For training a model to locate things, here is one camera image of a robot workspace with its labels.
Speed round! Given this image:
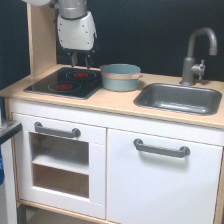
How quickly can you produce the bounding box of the grey oven door handle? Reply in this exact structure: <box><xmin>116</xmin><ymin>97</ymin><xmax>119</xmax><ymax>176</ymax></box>
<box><xmin>34</xmin><ymin>122</ymin><xmax>81</xmax><ymax>138</ymax></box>

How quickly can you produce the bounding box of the white cabinet door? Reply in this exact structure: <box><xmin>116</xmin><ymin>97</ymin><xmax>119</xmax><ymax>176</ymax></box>
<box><xmin>106</xmin><ymin>130</ymin><xmax>221</xmax><ymax>224</ymax></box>

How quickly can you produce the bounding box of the grey toy faucet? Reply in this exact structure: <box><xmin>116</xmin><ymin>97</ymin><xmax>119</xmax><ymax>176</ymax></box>
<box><xmin>180</xmin><ymin>28</ymin><xmax>217</xmax><ymax>86</ymax></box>

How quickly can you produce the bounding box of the grey cabinet door handle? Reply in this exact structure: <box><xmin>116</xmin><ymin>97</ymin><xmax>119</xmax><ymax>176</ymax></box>
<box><xmin>133</xmin><ymin>139</ymin><xmax>190</xmax><ymax>158</ymax></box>

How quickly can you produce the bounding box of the light blue toy pot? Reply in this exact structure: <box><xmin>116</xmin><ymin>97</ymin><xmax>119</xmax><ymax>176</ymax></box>
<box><xmin>100</xmin><ymin>64</ymin><xmax>142</xmax><ymax>92</ymax></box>

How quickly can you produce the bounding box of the black toy stove top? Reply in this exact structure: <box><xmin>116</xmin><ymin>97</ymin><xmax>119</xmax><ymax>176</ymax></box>
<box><xmin>24</xmin><ymin>67</ymin><xmax>102</xmax><ymax>99</ymax></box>

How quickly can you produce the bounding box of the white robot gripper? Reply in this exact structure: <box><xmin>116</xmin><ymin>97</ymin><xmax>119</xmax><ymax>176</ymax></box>
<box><xmin>57</xmin><ymin>11</ymin><xmax>97</xmax><ymax>69</ymax></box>

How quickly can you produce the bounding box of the grey object at left edge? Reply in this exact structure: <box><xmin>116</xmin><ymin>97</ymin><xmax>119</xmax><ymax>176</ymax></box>
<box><xmin>0</xmin><ymin>118</ymin><xmax>22</xmax><ymax>224</ymax></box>

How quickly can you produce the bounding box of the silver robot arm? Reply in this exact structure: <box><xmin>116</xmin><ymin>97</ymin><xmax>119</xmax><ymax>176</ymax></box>
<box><xmin>22</xmin><ymin>0</ymin><xmax>97</xmax><ymax>68</ymax></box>

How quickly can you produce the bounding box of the grey toy sink basin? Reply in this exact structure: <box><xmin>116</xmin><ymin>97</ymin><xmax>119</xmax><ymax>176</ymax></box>
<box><xmin>134</xmin><ymin>83</ymin><xmax>222</xmax><ymax>115</ymax></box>

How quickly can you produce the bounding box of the wooden toy kitchen frame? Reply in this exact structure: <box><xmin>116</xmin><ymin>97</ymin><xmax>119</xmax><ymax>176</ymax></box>
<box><xmin>0</xmin><ymin>4</ymin><xmax>224</xmax><ymax>224</ymax></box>

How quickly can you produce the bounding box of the white oven door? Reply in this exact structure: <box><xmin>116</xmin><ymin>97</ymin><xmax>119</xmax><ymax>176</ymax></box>
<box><xmin>14</xmin><ymin>113</ymin><xmax>106</xmax><ymax>219</ymax></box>

